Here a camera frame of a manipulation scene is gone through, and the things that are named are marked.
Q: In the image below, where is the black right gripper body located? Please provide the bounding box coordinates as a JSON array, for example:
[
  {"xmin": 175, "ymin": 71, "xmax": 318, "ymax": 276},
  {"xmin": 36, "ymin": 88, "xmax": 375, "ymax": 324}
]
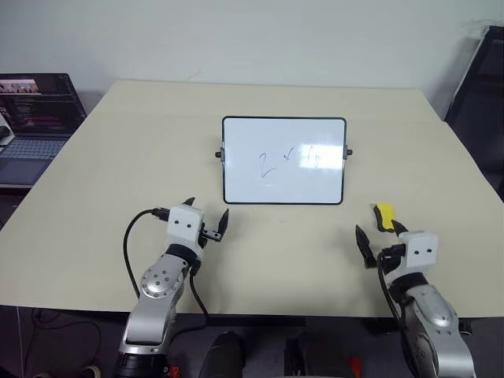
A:
[{"xmin": 364, "ymin": 254, "xmax": 406, "ymax": 279}]

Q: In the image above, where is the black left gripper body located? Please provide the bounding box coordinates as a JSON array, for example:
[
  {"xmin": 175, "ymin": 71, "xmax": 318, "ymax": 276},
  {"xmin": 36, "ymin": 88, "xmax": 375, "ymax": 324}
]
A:
[{"xmin": 196, "ymin": 221, "xmax": 222, "ymax": 250}]

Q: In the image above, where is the yellow and black eraser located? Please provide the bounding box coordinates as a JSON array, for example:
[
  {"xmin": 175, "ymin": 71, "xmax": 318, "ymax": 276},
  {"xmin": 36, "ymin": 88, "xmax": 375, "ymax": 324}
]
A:
[{"xmin": 372, "ymin": 202, "xmax": 397, "ymax": 234}]

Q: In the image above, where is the small black-framed whiteboard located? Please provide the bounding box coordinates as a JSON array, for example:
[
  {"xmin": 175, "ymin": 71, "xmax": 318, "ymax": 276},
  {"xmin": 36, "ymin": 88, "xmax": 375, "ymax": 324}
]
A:
[{"xmin": 214, "ymin": 115, "xmax": 354, "ymax": 206}]

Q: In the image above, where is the dark rounded shape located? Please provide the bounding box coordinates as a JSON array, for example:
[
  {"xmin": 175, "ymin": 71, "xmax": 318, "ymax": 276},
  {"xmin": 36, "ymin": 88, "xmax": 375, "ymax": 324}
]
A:
[{"xmin": 199, "ymin": 330, "xmax": 247, "ymax": 378}]

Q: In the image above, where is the open grey laptop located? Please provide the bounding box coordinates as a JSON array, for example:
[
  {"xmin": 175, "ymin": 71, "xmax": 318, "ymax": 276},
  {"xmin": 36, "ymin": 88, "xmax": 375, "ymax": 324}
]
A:
[{"xmin": 0, "ymin": 72, "xmax": 88, "ymax": 191}]

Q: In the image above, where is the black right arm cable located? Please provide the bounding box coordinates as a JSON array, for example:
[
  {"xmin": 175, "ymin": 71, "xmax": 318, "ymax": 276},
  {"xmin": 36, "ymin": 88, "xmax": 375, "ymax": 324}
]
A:
[{"xmin": 376, "ymin": 243, "xmax": 407, "ymax": 321}]

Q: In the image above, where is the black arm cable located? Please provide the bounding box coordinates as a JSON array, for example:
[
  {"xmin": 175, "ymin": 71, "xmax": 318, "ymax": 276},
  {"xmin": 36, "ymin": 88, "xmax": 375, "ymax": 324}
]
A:
[
  {"xmin": 376, "ymin": 243, "xmax": 407, "ymax": 321},
  {"xmin": 123, "ymin": 206, "xmax": 210, "ymax": 317}
]

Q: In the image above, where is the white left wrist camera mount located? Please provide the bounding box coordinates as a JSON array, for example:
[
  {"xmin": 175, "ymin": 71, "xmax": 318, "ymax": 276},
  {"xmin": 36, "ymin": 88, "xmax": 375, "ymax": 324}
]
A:
[{"xmin": 165, "ymin": 203, "xmax": 205, "ymax": 250}]

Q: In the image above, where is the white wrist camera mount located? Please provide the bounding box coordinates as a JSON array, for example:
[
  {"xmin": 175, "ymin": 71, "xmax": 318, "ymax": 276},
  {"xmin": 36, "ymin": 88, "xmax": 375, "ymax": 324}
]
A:
[
  {"xmin": 398, "ymin": 229, "xmax": 439, "ymax": 276},
  {"xmin": 165, "ymin": 203, "xmax": 205, "ymax": 250}
]

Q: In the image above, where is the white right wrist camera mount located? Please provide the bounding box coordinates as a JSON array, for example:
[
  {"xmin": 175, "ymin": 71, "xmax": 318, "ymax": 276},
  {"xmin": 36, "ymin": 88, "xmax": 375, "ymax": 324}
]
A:
[{"xmin": 398, "ymin": 229, "xmax": 439, "ymax": 276}]

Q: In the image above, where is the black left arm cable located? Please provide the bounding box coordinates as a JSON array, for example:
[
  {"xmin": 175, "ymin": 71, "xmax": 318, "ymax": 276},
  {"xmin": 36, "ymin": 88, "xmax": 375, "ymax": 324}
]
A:
[{"xmin": 123, "ymin": 206, "xmax": 210, "ymax": 317}]

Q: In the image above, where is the black floor cable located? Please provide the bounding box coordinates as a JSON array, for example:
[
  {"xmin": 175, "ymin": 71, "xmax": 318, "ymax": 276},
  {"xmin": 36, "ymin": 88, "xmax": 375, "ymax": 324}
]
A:
[{"xmin": 15, "ymin": 307, "xmax": 131, "ymax": 378}]

